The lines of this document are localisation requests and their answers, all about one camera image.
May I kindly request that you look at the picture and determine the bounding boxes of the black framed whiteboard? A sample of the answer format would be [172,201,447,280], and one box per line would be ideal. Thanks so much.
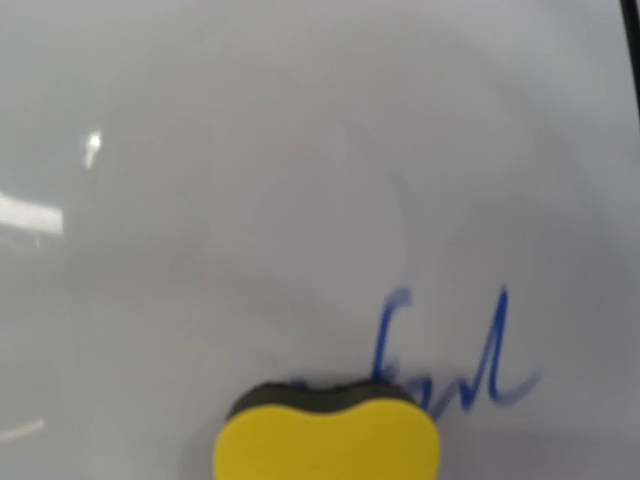
[1,1,639,479]

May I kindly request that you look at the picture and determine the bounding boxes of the yellow whiteboard eraser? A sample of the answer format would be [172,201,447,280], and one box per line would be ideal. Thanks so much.
[212,380,441,480]

